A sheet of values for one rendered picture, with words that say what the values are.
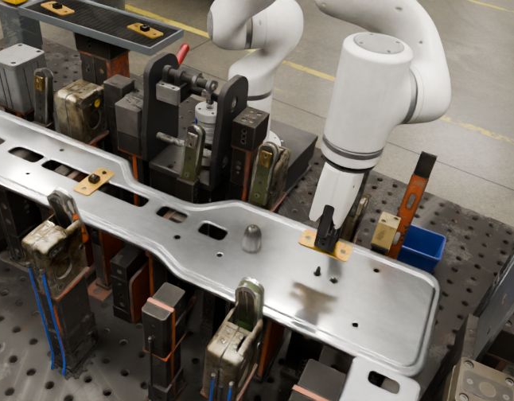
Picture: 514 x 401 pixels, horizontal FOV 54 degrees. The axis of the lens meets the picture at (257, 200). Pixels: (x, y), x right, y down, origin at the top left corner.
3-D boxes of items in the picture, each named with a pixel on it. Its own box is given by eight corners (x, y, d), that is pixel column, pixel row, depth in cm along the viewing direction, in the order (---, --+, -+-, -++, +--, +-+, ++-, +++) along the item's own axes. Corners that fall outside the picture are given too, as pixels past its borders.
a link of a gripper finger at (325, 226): (336, 181, 72) (337, 190, 77) (315, 231, 71) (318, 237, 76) (344, 184, 71) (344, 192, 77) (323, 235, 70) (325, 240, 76)
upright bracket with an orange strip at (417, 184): (351, 334, 114) (419, 152, 82) (352, 330, 115) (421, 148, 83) (364, 340, 114) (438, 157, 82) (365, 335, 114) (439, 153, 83)
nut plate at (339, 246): (297, 243, 82) (297, 238, 81) (305, 229, 85) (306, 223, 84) (346, 262, 80) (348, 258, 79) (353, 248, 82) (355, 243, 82)
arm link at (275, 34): (223, 79, 139) (224, -10, 123) (290, 75, 143) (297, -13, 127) (231, 102, 130) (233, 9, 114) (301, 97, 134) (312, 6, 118)
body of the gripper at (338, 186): (336, 124, 75) (322, 184, 82) (313, 158, 67) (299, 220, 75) (386, 140, 73) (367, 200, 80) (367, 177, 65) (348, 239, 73)
